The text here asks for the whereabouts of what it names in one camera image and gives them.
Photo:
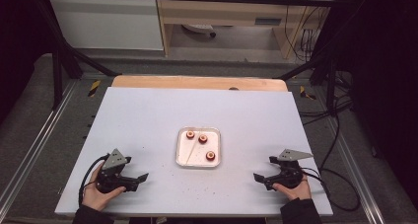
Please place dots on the white cabinet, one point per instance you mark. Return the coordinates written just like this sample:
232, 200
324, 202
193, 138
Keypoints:
108, 23

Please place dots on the square metal tray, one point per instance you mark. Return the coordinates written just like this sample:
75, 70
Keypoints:
200, 160

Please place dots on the person's right hand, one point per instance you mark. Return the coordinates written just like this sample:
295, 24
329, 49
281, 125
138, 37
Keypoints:
297, 192

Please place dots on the person's left hand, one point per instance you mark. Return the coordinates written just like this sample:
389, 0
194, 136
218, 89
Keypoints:
95, 199

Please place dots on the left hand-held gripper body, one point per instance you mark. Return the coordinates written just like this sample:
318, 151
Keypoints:
110, 181

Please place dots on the office chair base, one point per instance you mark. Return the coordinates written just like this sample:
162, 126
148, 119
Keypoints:
198, 28

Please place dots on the white table cover board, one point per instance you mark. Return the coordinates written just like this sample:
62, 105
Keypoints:
148, 125

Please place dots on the black curtain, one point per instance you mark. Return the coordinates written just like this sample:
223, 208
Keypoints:
19, 36
384, 69

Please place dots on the thin wooden skewer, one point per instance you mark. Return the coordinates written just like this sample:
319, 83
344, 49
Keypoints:
193, 151

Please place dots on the red hawthorn piece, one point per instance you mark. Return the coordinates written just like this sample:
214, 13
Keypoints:
202, 138
190, 134
210, 155

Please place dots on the light wooden desk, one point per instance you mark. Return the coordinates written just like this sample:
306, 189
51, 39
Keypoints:
226, 10

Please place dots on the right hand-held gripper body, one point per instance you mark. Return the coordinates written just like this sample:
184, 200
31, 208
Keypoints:
291, 176

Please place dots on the aluminium floor rail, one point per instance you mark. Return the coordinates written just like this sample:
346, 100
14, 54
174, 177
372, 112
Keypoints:
36, 141
358, 174

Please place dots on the yellow black hazard tape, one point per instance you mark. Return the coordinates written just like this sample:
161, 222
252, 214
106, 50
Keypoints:
306, 93
94, 88

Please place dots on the wooden table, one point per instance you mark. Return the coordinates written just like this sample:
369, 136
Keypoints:
184, 82

